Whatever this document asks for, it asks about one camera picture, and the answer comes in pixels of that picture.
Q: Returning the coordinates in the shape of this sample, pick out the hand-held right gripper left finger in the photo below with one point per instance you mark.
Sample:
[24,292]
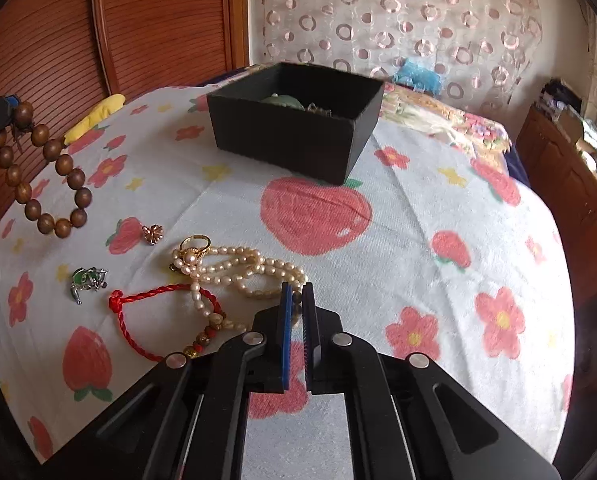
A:
[285,340]

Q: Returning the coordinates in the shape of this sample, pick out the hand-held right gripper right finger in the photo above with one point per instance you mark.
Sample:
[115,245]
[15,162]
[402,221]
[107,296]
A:
[309,350]

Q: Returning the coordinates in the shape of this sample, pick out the black box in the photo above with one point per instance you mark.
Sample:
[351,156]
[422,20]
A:
[278,135]

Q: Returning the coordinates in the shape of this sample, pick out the pale green jade bangle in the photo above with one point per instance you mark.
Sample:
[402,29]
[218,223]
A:
[281,101]

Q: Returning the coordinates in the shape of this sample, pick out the yellow cloth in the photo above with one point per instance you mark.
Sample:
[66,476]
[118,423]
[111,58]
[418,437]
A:
[98,112]

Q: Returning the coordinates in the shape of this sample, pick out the wooden slatted wardrobe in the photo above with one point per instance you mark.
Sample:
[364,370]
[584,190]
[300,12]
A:
[128,25]

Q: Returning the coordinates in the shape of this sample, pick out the gold flower earring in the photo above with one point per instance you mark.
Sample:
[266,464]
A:
[152,234]

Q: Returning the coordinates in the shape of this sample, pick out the green stone pendant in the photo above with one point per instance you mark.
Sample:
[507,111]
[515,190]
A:
[83,277]

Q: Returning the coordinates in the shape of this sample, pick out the floral blanket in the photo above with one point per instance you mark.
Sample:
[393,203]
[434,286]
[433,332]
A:
[453,120]

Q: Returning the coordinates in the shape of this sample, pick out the dark blue bedspread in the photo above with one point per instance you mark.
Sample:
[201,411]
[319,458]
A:
[517,160]

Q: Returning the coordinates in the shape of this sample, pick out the blue gift bag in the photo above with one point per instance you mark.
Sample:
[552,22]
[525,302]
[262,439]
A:
[418,77]

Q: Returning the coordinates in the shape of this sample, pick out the wooden side cabinet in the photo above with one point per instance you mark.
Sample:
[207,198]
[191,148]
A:
[568,195]

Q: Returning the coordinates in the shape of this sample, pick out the cardboard box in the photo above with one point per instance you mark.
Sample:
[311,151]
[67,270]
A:
[573,125]

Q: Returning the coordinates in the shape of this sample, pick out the circle pattern sheer curtain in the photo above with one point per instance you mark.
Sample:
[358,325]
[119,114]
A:
[403,10]

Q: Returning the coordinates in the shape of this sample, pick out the pile of dark clothes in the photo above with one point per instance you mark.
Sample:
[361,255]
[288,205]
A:
[553,95]

